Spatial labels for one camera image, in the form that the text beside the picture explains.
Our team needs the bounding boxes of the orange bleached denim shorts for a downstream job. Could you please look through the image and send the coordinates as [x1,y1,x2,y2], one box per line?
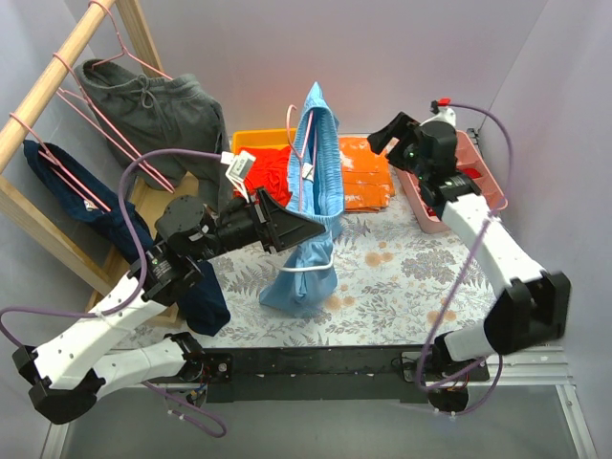
[339,137,395,212]

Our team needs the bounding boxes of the light blue shorts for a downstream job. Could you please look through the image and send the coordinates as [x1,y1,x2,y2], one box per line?
[259,82,344,317]

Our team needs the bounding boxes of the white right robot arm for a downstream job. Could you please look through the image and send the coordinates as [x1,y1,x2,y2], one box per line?
[367,107,571,381]

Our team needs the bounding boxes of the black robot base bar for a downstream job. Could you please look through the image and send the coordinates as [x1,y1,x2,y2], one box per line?
[147,344,479,405]

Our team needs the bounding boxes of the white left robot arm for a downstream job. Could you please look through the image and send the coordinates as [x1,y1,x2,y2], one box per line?
[12,187,325,425]

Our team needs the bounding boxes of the bright orange shorts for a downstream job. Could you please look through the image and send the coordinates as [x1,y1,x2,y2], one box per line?
[245,145,292,207]

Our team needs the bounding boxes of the navy blue shorts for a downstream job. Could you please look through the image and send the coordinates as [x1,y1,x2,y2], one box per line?
[23,140,230,337]

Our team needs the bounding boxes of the grey sweat shorts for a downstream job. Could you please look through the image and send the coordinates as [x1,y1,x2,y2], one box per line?
[74,57,233,214]

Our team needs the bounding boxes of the pink compartment organizer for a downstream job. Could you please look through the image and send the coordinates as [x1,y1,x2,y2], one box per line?
[395,131,502,234]

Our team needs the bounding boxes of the wooden clothes rack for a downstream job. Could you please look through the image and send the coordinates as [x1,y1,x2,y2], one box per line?
[0,0,211,329]

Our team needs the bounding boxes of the yellow plastic tray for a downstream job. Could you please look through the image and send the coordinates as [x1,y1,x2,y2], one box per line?
[230,128,296,159]

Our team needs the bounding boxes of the floral table mat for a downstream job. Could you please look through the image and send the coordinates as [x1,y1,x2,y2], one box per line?
[119,133,535,348]

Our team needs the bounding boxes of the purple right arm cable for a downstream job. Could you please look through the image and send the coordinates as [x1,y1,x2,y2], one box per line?
[414,102,514,416]

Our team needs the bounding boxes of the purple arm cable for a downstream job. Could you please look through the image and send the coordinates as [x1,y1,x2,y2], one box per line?
[0,148,229,439]
[414,102,514,416]

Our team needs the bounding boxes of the pink wire hanger with navy shorts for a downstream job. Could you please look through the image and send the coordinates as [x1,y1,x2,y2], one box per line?
[9,112,111,212]

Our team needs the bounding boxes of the pink wire hanger with grey shorts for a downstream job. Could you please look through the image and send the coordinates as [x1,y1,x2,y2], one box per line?
[82,1,172,86]

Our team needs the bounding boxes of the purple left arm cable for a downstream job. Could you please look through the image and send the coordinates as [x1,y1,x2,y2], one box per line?
[0,148,229,439]

